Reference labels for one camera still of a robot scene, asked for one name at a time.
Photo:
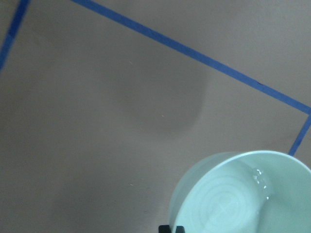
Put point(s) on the green ceramic bowl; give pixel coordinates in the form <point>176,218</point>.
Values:
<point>243,192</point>

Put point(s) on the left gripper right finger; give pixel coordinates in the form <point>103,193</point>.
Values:
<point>179,229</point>

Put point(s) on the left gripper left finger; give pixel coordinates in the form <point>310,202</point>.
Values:
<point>164,229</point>

